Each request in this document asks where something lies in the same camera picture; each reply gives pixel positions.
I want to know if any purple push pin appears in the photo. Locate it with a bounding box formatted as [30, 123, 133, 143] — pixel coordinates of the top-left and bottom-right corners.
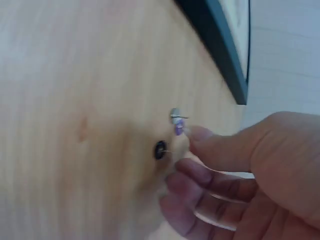
[174, 118, 186, 137]

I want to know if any person's right hand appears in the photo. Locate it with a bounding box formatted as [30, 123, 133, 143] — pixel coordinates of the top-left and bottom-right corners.
[159, 111, 320, 240]

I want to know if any black push pin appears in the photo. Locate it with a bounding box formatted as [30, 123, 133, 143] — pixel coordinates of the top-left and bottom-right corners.
[153, 140, 173, 161]

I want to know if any silver push pin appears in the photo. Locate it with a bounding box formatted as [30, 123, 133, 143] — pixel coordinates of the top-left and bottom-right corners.
[169, 107, 190, 124]

